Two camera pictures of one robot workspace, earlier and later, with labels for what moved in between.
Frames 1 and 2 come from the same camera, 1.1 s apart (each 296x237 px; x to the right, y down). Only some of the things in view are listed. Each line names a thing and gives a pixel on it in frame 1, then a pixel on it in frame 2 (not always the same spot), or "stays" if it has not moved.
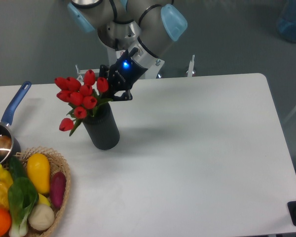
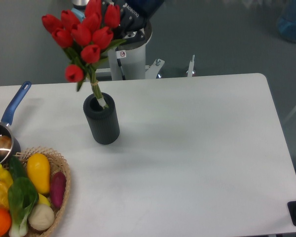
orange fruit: [0, 222] stays
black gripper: [123, 75] -> [131, 18]
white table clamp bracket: [190, 72] stays
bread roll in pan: [1, 145] stays
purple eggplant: [57, 189] stays
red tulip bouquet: [83, 99] -> [85, 39]
